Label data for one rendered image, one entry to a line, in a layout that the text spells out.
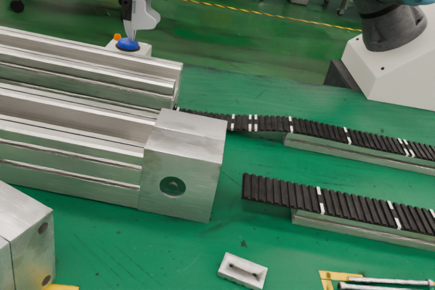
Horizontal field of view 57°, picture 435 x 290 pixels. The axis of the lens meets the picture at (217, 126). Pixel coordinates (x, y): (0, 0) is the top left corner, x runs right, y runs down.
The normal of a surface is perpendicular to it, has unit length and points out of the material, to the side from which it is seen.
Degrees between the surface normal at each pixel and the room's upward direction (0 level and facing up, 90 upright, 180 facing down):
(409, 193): 0
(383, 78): 90
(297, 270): 0
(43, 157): 90
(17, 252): 90
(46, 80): 90
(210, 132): 0
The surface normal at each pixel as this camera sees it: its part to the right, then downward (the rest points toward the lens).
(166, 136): 0.18, -0.84
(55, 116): -0.08, 0.51
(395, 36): -0.31, 0.33
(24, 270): 0.88, 0.37
